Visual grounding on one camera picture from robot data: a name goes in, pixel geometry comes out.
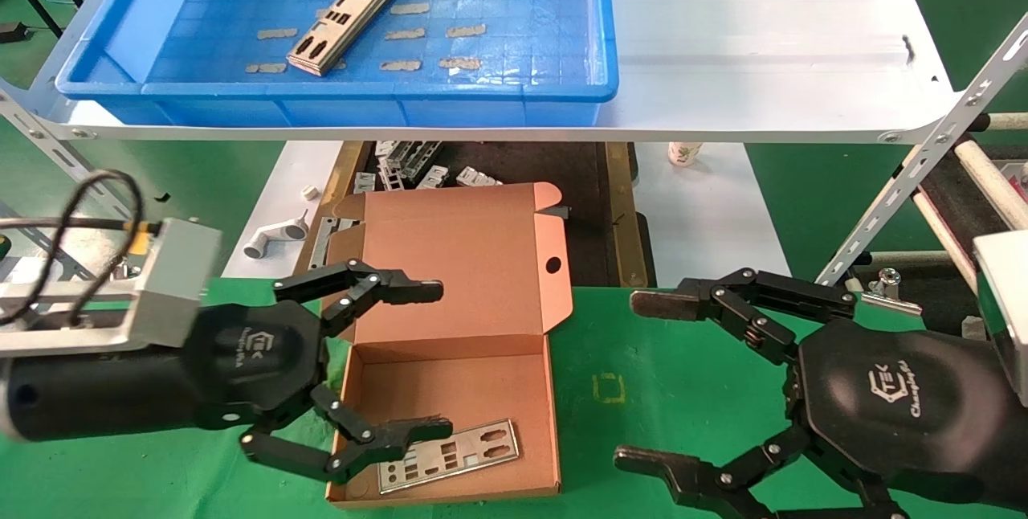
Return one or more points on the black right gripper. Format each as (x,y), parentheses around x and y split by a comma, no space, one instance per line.
(899,406)

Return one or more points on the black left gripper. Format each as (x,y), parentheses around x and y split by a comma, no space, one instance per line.
(241,366)

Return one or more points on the single metal IO plate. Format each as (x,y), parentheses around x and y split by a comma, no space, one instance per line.
(450,459)

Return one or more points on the open cardboard box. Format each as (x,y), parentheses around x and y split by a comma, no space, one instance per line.
(482,278)

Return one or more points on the dark tray with brass rim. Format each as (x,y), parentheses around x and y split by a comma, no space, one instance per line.
(586,181)

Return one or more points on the blue plastic tray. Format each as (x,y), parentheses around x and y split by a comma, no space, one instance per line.
(522,37)

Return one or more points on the white plastic pipe fitting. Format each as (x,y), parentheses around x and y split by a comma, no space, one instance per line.
(277,234)

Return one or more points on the small white cube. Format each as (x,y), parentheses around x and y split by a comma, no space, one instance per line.
(310,192)

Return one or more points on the silver binder clip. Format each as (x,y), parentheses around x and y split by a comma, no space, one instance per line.
(891,300)

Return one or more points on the small dark grey part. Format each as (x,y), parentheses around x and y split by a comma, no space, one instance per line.
(562,211)

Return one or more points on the white paper cup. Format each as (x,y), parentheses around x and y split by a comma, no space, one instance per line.
(684,155)

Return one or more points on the brown tape strip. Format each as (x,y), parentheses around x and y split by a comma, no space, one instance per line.
(400,65)
(459,63)
(466,30)
(409,9)
(277,34)
(405,34)
(265,67)

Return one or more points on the black conveyor mat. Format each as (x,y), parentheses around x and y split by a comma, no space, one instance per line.
(964,206)

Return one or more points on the perforated metal shelf upright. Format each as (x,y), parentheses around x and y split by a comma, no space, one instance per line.
(48,141)
(923,151)

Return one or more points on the white metal shelf board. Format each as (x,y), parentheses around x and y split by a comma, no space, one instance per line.
(763,61)

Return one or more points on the stack of metal IO plates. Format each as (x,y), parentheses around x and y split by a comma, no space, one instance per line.
(341,23)

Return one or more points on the perforated metal brace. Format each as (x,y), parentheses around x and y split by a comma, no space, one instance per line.
(24,242)

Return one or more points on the black floor object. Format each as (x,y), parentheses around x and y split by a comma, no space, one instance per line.
(12,30)

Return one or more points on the flat grey metal bracket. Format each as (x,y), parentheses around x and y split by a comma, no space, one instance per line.
(325,234)

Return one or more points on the grey metal bracket part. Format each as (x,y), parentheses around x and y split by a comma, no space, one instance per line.
(365,181)
(391,177)
(478,177)
(434,176)
(409,156)

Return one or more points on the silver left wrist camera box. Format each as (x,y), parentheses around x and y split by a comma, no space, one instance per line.
(173,278)

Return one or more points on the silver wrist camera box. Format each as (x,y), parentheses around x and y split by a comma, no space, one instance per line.
(1008,310)
(173,278)

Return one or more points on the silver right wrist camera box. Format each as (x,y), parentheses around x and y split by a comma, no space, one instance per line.
(1008,310)

